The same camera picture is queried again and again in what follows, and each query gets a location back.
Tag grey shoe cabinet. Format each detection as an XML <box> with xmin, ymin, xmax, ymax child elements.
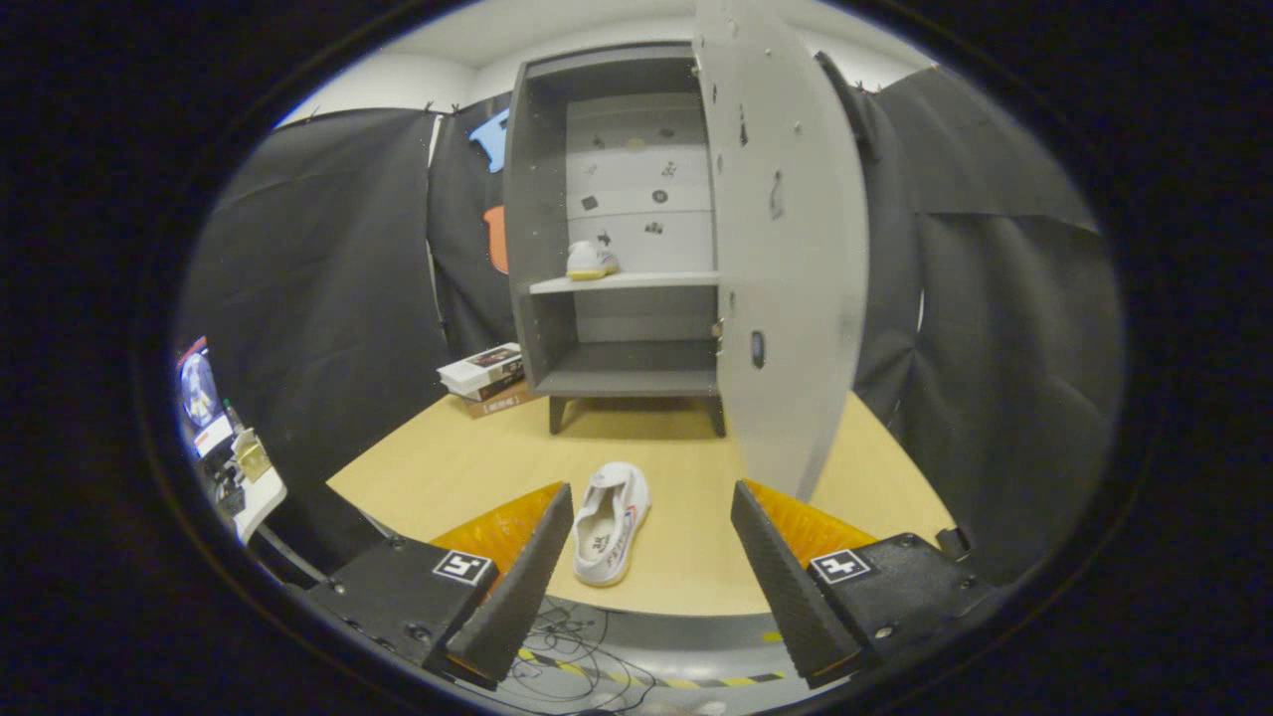
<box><xmin>502</xmin><ymin>44</ymin><xmax>729</xmax><ymax>437</ymax></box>

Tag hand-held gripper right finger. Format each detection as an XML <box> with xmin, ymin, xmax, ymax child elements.
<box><xmin>731</xmin><ymin>479</ymin><xmax>998</xmax><ymax>689</ymax></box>

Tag white side desk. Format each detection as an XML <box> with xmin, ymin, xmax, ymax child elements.
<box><xmin>231</xmin><ymin>465</ymin><xmax>289</xmax><ymax>545</ymax></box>

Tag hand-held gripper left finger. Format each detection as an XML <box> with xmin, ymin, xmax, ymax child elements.
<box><xmin>303</xmin><ymin>482</ymin><xmax>576</xmax><ymax>690</ymax></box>

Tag yellow black hazard tape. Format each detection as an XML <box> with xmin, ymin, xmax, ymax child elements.
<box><xmin>515</xmin><ymin>646</ymin><xmax>789</xmax><ymax>690</ymax></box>

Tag small yellow box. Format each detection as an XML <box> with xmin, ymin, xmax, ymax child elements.
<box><xmin>233</xmin><ymin>430</ymin><xmax>273</xmax><ymax>484</ymax></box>

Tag brown book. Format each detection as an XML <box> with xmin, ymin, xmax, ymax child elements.
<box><xmin>467</xmin><ymin>384</ymin><xmax>544</xmax><ymax>420</ymax></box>

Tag black white book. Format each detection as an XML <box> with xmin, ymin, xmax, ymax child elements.
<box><xmin>453</xmin><ymin>368</ymin><xmax>527</xmax><ymax>402</ymax></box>

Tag computer monitor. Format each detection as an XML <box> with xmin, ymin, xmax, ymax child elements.
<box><xmin>177</xmin><ymin>338</ymin><xmax>236</xmax><ymax>458</ymax></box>

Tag white shoe yellow sole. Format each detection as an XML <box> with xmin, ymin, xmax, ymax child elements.
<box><xmin>566</xmin><ymin>239</ymin><xmax>622</xmax><ymax>281</ymax></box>

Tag black backdrop cloth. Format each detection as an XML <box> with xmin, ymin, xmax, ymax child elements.
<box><xmin>179</xmin><ymin>65</ymin><xmax>1127</xmax><ymax>590</ymax></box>

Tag white cabinet shelf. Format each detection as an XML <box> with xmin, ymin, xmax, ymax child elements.
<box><xmin>529</xmin><ymin>270</ymin><xmax>723</xmax><ymax>296</ymax></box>

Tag black floor cables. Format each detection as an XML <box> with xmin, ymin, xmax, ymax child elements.
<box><xmin>500</xmin><ymin>597</ymin><xmax>659</xmax><ymax>713</ymax></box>

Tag white shoe red blue stripes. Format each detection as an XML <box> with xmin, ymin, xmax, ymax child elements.
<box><xmin>572</xmin><ymin>460</ymin><xmax>652</xmax><ymax>588</ymax></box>

